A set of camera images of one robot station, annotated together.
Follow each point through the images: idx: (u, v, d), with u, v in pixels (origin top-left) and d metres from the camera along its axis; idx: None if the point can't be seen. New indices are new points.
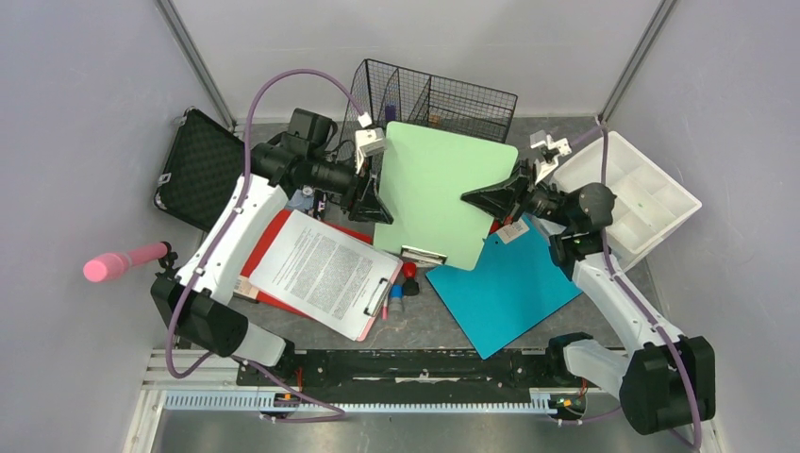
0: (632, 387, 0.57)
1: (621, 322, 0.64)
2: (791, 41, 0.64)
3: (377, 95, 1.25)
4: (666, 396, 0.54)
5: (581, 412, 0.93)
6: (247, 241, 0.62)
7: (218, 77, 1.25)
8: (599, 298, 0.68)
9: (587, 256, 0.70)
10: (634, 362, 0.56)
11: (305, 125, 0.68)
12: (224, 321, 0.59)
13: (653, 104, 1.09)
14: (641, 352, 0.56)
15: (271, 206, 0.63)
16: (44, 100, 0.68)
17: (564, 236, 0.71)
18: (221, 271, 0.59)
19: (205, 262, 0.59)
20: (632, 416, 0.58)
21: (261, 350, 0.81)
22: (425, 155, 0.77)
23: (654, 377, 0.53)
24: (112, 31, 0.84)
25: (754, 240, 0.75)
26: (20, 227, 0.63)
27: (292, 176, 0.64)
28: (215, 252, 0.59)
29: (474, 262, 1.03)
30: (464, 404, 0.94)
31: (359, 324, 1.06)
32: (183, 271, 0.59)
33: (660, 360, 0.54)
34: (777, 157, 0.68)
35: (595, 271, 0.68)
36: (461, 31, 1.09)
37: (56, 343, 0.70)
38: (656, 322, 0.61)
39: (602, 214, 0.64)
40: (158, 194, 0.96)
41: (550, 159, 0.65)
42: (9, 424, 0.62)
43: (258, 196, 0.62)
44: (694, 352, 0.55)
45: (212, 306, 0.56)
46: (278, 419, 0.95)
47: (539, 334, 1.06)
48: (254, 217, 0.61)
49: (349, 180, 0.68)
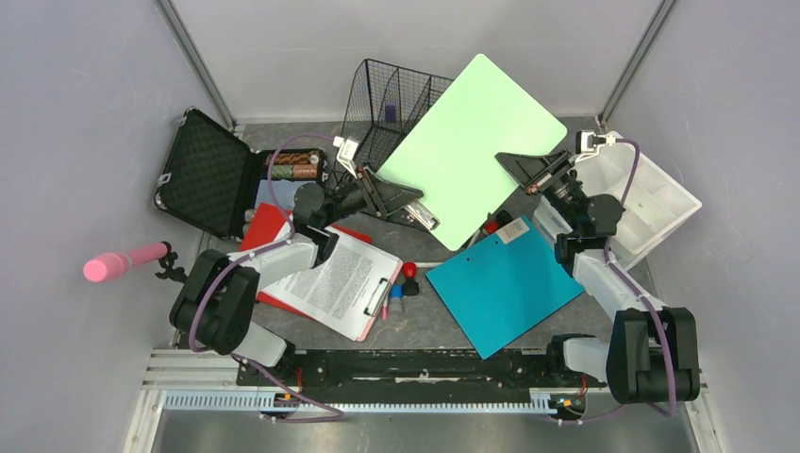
0: (613, 349, 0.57)
1: (613, 303, 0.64)
2: (790, 41, 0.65)
3: (377, 95, 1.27)
4: (643, 358, 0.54)
5: (581, 412, 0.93)
6: (282, 266, 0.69)
7: (217, 76, 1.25)
8: (594, 283, 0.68)
9: (588, 250, 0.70)
10: (616, 322, 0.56)
11: (307, 208, 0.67)
12: (245, 307, 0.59)
13: (652, 103, 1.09)
14: (622, 313, 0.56)
15: (308, 252, 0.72)
16: (42, 99, 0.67)
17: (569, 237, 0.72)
18: (264, 265, 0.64)
19: (256, 253, 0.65)
20: (612, 383, 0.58)
21: (264, 350, 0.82)
22: (487, 98, 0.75)
23: (633, 337, 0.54)
24: (112, 31, 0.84)
25: (754, 240, 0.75)
26: (20, 227, 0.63)
27: (324, 251, 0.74)
28: (265, 253, 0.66)
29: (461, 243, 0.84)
30: (464, 404, 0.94)
31: (359, 324, 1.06)
32: (235, 253, 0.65)
33: (640, 322, 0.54)
34: (776, 157, 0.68)
35: (591, 260, 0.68)
36: (463, 30, 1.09)
37: (55, 343, 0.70)
38: (641, 293, 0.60)
39: (608, 225, 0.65)
40: (157, 195, 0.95)
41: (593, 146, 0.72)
42: (9, 423, 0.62)
43: (305, 241, 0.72)
44: (675, 323, 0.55)
45: (258, 276, 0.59)
46: (278, 419, 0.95)
47: (539, 333, 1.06)
48: (296, 250, 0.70)
49: (362, 195, 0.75)
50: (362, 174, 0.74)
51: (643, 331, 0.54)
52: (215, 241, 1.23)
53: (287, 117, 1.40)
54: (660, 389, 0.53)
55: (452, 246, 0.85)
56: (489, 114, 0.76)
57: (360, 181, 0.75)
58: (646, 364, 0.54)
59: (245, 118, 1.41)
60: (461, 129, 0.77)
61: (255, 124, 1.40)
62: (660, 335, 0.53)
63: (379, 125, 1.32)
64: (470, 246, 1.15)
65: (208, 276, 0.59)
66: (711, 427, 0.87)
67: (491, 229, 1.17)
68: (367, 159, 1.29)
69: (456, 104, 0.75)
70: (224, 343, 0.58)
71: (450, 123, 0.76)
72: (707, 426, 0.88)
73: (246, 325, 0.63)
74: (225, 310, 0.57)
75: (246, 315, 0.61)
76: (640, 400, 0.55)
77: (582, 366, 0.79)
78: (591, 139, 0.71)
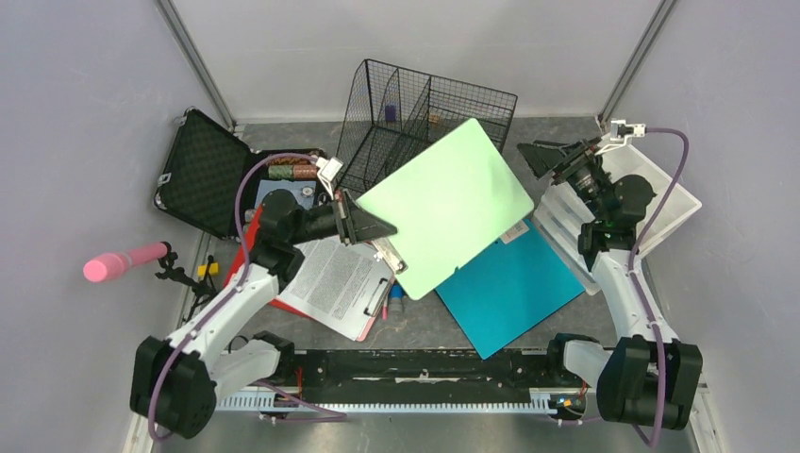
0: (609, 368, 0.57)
1: (622, 317, 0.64)
2: (790, 40, 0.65)
3: (377, 95, 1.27)
4: (636, 389, 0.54)
5: (581, 412, 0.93)
6: (238, 318, 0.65)
7: (217, 76, 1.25)
8: (607, 287, 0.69)
9: (612, 249, 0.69)
10: (618, 346, 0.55)
11: (270, 225, 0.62)
12: (201, 394, 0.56)
13: (652, 103, 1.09)
14: (626, 341, 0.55)
15: (266, 289, 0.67)
16: (43, 99, 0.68)
17: (594, 226, 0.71)
18: (212, 339, 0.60)
19: (198, 327, 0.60)
20: (599, 397, 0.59)
21: (256, 369, 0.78)
22: (466, 159, 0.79)
23: (633, 368, 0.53)
24: (112, 32, 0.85)
25: (754, 240, 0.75)
26: (21, 227, 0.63)
27: (289, 271, 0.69)
28: (208, 323, 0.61)
29: (421, 294, 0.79)
30: (464, 404, 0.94)
31: (359, 325, 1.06)
32: (174, 333, 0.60)
33: (643, 353, 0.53)
34: (776, 156, 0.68)
35: (613, 263, 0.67)
36: (463, 30, 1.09)
37: (56, 343, 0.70)
38: (653, 320, 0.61)
39: (638, 208, 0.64)
40: (157, 194, 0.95)
41: (622, 135, 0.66)
42: (10, 423, 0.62)
43: (258, 277, 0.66)
44: (682, 358, 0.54)
45: (201, 367, 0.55)
46: (278, 419, 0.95)
47: (539, 334, 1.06)
48: (250, 296, 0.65)
49: (334, 220, 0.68)
50: (338, 199, 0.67)
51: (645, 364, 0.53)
52: (214, 242, 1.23)
53: (287, 117, 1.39)
54: (643, 415, 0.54)
55: (415, 295, 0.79)
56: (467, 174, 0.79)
57: (333, 205, 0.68)
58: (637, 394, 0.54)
59: (245, 118, 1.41)
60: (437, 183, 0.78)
61: (255, 125, 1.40)
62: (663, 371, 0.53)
63: (379, 125, 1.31)
64: None
65: (153, 369, 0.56)
66: (711, 427, 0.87)
67: None
68: (367, 159, 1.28)
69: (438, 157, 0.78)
70: (191, 427, 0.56)
71: (427, 176, 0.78)
72: (707, 426, 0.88)
73: (213, 402, 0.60)
74: (179, 403, 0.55)
75: (210, 393, 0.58)
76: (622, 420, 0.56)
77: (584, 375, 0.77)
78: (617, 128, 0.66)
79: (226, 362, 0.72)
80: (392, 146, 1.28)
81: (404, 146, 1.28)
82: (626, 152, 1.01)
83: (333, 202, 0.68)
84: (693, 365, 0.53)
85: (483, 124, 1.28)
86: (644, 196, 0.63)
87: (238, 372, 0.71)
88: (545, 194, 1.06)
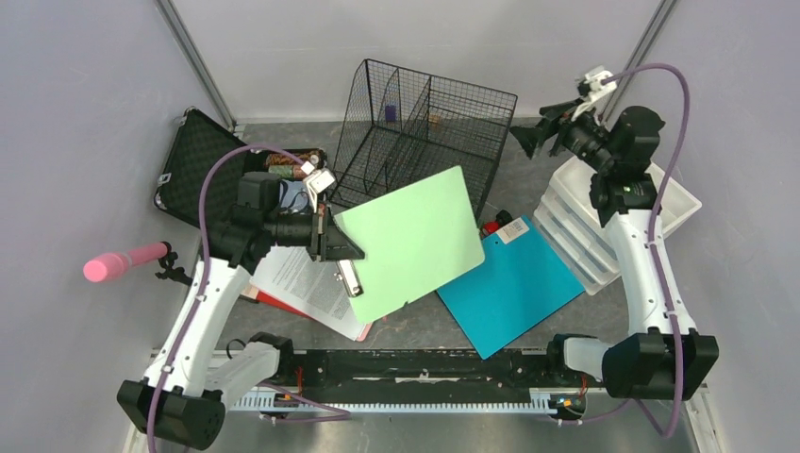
0: (619, 353, 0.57)
1: (635, 293, 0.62)
2: (790, 40, 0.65)
3: (377, 95, 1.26)
4: (647, 378, 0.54)
5: (581, 412, 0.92)
6: (214, 328, 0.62)
7: (217, 76, 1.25)
8: (622, 259, 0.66)
9: (631, 211, 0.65)
10: (629, 340, 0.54)
11: (252, 192, 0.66)
12: (202, 412, 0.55)
13: (652, 103, 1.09)
14: (639, 333, 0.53)
15: (233, 287, 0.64)
16: (43, 99, 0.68)
17: (606, 176, 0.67)
18: (191, 365, 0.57)
19: (173, 359, 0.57)
20: (608, 375, 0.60)
21: (257, 372, 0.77)
22: (435, 202, 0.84)
23: (646, 363, 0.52)
24: (112, 31, 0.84)
25: (754, 239, 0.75)
26: (21, 227, 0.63)
27: (252, 251, 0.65)
28: (181, 347, 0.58)
29: (368, 322, 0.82)
30: (464, 404, 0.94)
31: (359, 325, 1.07)
32: (150, 371, 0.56)
33: (658, 348, 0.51)
34: (776, 156, 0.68)
35: (634, 235, 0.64)
36: (463, 30, 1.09)
37: (56, 343, 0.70)
38: (672, 309, 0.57)
39: (650, 134, 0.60)
40: (158, 194, 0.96)
41: (589, 94, 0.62)
42: (9, 422, 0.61)
43: (220, 279, 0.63)
44: (697, 347, 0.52)
45: (188, 402, 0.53)
46: (278, 418, 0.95)
47: (539, 333, 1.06)
48: (218, 301, 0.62)
49: (309, 231, 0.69)
50: (320, 212, 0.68)
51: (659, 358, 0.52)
52: None
53: (287, 117, 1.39)
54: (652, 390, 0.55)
55: (363, 321, 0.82)
56: (432, 215, 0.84)
57: (314, 216, 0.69)
58: (647, 380, 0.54)
59: (245, 118, 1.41)
60: (414, 214, 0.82)
61: (255, 125, 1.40)
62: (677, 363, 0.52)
63: (379, 125, 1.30)
64: None
65: (140, 411, 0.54)
66: (711, 427, 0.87)
67: (491, 229, 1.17)
68: (367, 159, 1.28)
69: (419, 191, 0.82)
70: (202, 439, 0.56)
71: (408, 208, 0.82)
72: (706, 426, 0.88)
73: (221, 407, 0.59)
74: (181, 431, 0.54)
75: (213, 405, 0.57)
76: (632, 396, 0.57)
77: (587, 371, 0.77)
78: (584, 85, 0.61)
79: (227, 370, 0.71)
80: (392, 146, 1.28)
81: (403, 146, 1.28)
82: None
83: (315, 212, 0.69)
84: (708, 357, 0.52)
85: (483, 124, 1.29)
86: (653, 122, 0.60)
87: (241, 377, 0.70)
88: (545, 194, 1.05)
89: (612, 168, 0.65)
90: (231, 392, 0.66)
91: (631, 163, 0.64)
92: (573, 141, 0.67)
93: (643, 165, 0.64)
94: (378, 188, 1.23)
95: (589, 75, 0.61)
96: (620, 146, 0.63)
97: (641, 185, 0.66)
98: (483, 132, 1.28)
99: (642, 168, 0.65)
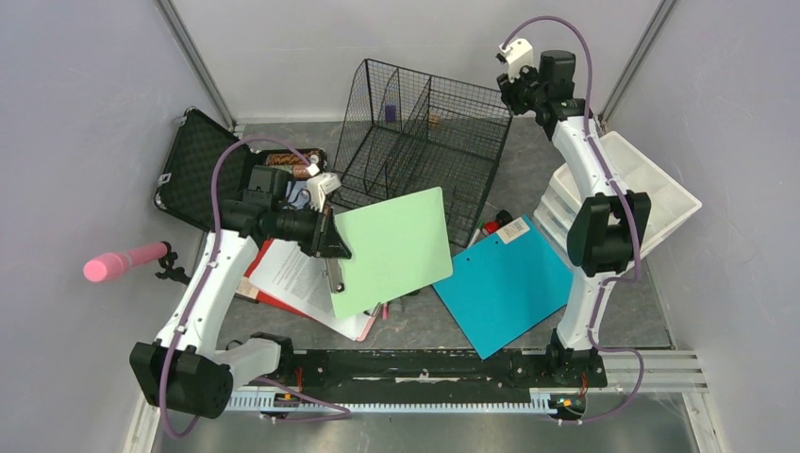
0: (574, 229, 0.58)
1: (582, 176, 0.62)
2: (789, 40, 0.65)
3: (377, 95, 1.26)
4: (602, 235, 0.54)
5: (581, 412, 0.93)
6: (224, 294, 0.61)
7: (217, 75, 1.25)
8: (569, 156, 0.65)
9: (569, 118, 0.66)
10: (581, 207, 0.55)
11: (265, 178, 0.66)
12: (211, 377, 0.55)
13: (652, 102, 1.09)
14: (589, 198, 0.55)
15: (242, 259, 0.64)
16: (44, 100, 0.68)
17: (542, 99, 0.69)
18: (203, 327, 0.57)
19: (185, 320, 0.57)
20: (574, 259, 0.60)
21: (259, 364, 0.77)
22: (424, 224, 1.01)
23: (598, 221, 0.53)
24: (112, 31, 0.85)
25: (754, 239, 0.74)
26: (21, 228, 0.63)
27: (260, 226, 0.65)
28: (193, 309, 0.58)
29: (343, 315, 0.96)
30: (464, 404, 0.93)
31: (359, 324, 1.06)
32: (162, 332, 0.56)
33: (605, 206, 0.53)
34: (776, 158, 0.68)
35: (573, 131, 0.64)
36: (463, 29, 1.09)
37: (55, 344, 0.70)
38: (611, 178, 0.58)
39: (561, 56, 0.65)
40: (157, 194, 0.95)
41: (507, 59, 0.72)
42: (9, 422, 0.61)
43: (230, 247, 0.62)
44: (635, 201, 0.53)
45: (200, 362, 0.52)
46: (278, 418, 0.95)
47: (539, 333, 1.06)
48: (229, 269, 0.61)
49: (311, 229, 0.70)
50: (325, 213, 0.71)
51: (608, 215, 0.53)
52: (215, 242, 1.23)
53: (287, 117, 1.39)
54: (611, 253, 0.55)
55: (339, 312, 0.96)
56: (419, 232, 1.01)
57: (320, 217, 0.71)
58: (602, 238, 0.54)
59: (245, 118, 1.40)
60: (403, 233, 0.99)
61: (255, 125, 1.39)
62: (627, 215, 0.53)
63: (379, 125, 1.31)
64: (470, 246, 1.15)
65: (153, 374, 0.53)
66: (711, 427, 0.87)
67: (491, 230, 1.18)
68: (367, 159, 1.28)
69: (418, 209, 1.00)
70: (213, 409, 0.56)
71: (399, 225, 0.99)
72: (706, 426, 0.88)
73: (228, 379, 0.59)
74: (193, 395, 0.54)
75: (221, 373, 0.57)
76: (595, 266, 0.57)
77: (583, 328, 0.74)
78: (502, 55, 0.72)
79: (231, 354, 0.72)
80: (392, 146, 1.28)
81: (403, 146, 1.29)
82: (625, 144, 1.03)
83: (321, 213, 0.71)
84: (646, 208, 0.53)
85: (484, 123, 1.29)
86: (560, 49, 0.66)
87: (244, 366, 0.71)
88: (546, 194, 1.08)
89: (546, 92, 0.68)
90: (237, 373, 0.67)
91: (558, 84, 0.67)
92: (519, 93, 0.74)
93: (569, 83, 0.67)
94: (378, 188, 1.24)
95: (500, 49, 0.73)
96: (543, 73, 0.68)
97: (576, 100, 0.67)
98: (483, 132, 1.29)
99: (572, 91, 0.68)
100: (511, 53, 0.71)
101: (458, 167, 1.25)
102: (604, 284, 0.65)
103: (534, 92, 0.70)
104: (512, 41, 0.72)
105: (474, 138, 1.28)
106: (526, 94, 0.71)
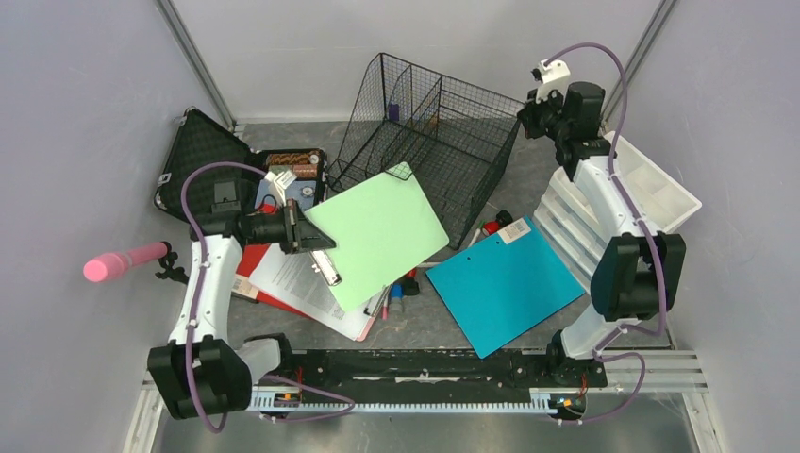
0: (601, 274, 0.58)
1: (607, 216, 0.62)
2: (788, 40, 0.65)
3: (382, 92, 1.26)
4: (628, 281, 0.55)
5: (581, 412, 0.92)
6: (224, 292, 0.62)
7: (217, 75, 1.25)
8: (591, 194, 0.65)
9: (591, 158, 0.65)
10: (608, 247, 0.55)
11: (227, 189, 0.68)
12: (234, 362, 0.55)
13: (652, 102, 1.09)
14: (614, 239, 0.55)
15: (231, 256, 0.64)
16: (45, 99, 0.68)
17: (565, 135, 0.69)
18: (213, 318, 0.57)
19: (194, 315, 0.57)
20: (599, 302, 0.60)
21: (264, 361, 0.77)
22: (400, 207, 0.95)
23: (624, 262, 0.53)
24: (113, 32, 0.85)
25: (754, 239, 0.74)
26: (20, 228, 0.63)
27: (241, 229, 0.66)
28: (198, 307, 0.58)
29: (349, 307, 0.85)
30: (464, 404, 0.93)
31: (358, 324, 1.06)
32: (175, 333, 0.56)
33: (632, 246, 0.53)
34: (775, 158, 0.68)
35: (595, 171, 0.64)
36: (464, 30, 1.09)
37: (56, 343, 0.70)
38: (639, 216, 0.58)
39: (591, 92, 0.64)
40: (157, 194, 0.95)
41: (541, 78, 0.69)
42: (9, 422, 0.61)
43: (219, 247, 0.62)
44: (667, 246, 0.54)
45: (222, 351, 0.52)
46: (278, 418, 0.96)
47: (539, 333, 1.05)
48: (222, 267, 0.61)
49: (283, 226, 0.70)
50: (291, 205, 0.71)
51: (634, 258, 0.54)
52: None
53: (287, 117, 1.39)
54: (640, 303, 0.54)
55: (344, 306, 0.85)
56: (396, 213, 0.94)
57: (286, 210, 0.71)
58: (629, 285, 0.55)
59: (245, 118, 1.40)
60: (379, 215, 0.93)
61: (255, 125, 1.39)
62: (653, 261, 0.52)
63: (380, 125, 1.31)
64: (470, 246, 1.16)
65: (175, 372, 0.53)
66: (711, 427, 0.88)
67: (491, 230, 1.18)
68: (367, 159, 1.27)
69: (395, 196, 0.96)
70: (241, 396, 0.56)
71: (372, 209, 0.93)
72: (706, 426, 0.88)
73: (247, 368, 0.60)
74: (220, 381, 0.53)
75: (240, 361, 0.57)
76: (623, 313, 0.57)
77: (588, 348, 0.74)
78: (538, 72, 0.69)
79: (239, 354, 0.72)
80: (391, 145, 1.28)
81: (403, 146, 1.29)
82: (625, 146, 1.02)
83: (286, 207, 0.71)
84: (678, 252, 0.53)
85: (483, 124, 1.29)
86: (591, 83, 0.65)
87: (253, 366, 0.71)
88: (546, 195, 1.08)
89: (570, 127, 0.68)
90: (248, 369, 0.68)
91: (582, 121, 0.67)
92: (541, 118, 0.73)
93: (594, 122, 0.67)
94: None
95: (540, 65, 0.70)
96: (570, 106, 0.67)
97: (596, 139, 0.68)
98: (483, 132, 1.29)
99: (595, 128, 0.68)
100: (548, 75, 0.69)
101: (458, 168, 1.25)
102: (620, 327, 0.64)
103: (558, 121, 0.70)
104: (552, 61, 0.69)
105: (474, 139, 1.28)
106: (550, 121, 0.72)
